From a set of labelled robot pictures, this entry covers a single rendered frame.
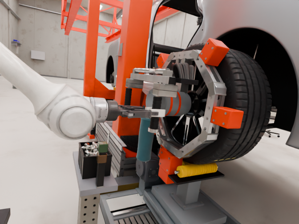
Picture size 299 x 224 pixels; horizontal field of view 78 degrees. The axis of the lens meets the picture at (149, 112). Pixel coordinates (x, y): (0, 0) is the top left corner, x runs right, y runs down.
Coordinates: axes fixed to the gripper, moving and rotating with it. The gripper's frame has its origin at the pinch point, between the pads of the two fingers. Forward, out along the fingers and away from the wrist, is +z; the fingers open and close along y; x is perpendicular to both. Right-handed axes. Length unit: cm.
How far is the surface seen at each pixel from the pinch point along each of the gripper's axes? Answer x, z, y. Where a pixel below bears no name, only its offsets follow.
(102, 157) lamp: -23.2, -17.6, -10.5
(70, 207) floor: -83, -25, -59
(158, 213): -68, 23, -20
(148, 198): -68, 23, -34
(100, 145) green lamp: -17.4, -18.6, -10.6
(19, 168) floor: -83, -65, -127
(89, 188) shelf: -38.1, -22.0, -11.8
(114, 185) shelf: -38.2, -10.7, -11.3
